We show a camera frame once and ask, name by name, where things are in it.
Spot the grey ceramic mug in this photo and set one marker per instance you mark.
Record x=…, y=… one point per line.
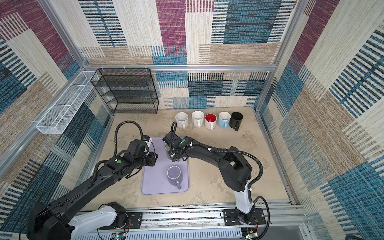
x=167, y=148

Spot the black ceramic mug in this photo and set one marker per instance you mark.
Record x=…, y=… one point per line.
x=235, y=120

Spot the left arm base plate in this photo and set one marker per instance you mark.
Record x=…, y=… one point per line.
x=132, y=220

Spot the black wire mesh shelf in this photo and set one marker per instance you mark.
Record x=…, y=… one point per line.
x=127, y=91

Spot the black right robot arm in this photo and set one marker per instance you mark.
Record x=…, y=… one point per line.
x=239, y=169

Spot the white patterned mug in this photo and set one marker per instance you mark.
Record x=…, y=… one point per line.
x=198, y=119

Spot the white ceramic mug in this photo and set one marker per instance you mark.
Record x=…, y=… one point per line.
x=210, y=121

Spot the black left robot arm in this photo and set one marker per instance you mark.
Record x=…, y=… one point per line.
x=60, y=220

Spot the light blue mug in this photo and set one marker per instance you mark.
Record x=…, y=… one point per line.
x=224, y=119

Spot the aluminium front rail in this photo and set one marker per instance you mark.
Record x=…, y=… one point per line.
x=284, y=221

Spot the lavender plastic tray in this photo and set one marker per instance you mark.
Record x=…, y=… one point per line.
x=155, y=180

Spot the purple ceramic mug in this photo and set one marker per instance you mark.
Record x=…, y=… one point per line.
x=175, y=176

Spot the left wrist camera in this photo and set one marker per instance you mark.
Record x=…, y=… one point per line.
x=148, y=142

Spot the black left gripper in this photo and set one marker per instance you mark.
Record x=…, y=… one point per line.
x=152, y=158

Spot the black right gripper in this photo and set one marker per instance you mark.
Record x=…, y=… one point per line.
x=173, y=157

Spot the cream speckled mug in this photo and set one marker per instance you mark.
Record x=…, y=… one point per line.
x=182, y=120

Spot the white wire mesh basket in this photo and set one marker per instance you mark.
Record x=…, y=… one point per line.
x=62, y=112

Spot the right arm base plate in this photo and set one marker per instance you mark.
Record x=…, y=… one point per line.
x=233, y=217

